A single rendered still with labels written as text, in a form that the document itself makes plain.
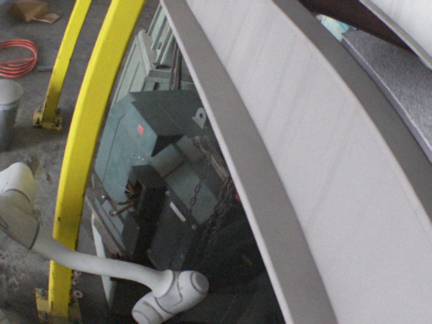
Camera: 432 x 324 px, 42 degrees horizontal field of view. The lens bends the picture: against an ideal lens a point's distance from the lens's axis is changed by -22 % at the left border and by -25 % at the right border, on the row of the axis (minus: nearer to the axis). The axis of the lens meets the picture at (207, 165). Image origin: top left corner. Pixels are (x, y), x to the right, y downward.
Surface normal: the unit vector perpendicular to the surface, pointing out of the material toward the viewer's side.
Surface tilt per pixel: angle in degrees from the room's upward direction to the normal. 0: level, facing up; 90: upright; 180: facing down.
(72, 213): 90
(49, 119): 90
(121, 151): 90
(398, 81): 30
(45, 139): 0
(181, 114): 0
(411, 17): 90
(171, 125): 0
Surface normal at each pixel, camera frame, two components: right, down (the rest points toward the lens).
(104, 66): 0.20, 0.57
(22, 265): 0.30, -0.81
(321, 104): -0.93, -0.14
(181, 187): -0.37, -0.53
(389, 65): -0.22, -0.77
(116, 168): -0.81, 0.06
